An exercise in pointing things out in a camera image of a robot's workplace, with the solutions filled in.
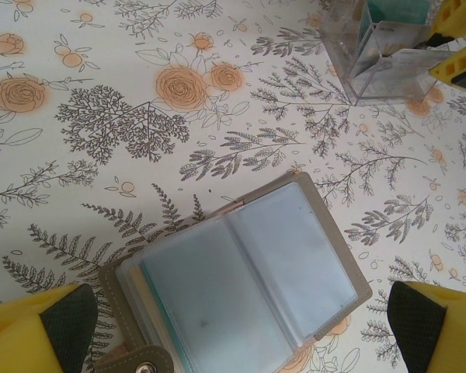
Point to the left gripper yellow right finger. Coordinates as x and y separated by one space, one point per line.
415 330

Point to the white grey printed card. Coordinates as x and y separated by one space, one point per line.
400 37

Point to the gold orange card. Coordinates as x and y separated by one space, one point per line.
140 283

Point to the clear acrylic card stand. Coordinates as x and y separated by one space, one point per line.
341 50

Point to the teal AION chip card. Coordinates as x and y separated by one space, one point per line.
158 303

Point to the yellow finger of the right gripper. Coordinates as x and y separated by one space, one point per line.
464 66
458 17

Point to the teal card with black stripe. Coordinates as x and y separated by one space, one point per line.
396 9

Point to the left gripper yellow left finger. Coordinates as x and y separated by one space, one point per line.
23 334

